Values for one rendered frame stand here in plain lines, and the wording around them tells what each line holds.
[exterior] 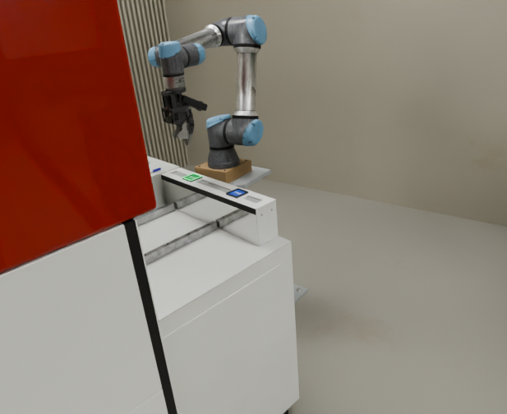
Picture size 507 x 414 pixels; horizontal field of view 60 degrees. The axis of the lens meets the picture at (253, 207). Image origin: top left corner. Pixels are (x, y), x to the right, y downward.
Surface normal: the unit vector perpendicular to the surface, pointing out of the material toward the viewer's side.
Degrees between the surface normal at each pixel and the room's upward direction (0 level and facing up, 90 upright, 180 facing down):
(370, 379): 0
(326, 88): 90
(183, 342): 90
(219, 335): 90
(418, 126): 90
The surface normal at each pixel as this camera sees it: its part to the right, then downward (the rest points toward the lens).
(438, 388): -0.08, -0.90
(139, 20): 0.80, 0.19
